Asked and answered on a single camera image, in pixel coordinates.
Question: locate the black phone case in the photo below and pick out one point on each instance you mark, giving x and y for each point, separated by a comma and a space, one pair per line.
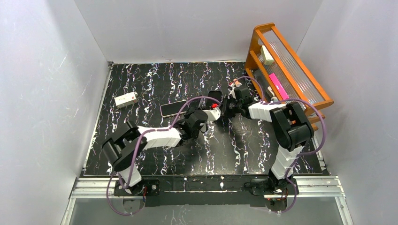
216, 95

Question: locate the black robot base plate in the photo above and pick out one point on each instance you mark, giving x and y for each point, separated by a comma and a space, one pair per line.
253, 190

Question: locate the orange wooden shelf rack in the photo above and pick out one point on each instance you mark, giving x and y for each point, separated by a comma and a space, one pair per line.
290, 70

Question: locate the white grey small device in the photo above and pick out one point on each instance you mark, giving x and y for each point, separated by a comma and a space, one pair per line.
271, 94

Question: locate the white red small box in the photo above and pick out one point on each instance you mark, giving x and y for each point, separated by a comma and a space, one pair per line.
126, 100

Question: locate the pink flat box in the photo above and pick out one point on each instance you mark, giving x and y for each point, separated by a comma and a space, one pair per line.
279, 86

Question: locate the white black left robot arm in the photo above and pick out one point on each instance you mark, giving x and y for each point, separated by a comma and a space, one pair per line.
122, 148

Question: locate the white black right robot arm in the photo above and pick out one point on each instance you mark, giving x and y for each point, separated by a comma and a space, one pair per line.
289, 122

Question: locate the cream white box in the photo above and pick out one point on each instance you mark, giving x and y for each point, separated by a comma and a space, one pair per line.
265, 56

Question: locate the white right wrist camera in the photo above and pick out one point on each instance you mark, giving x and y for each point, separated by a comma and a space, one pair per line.
232, 86

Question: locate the pink cased smartphone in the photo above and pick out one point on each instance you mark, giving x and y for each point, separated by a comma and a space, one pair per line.
172, 109

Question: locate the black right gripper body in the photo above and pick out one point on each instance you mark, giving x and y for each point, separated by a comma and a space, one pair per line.
230, 107

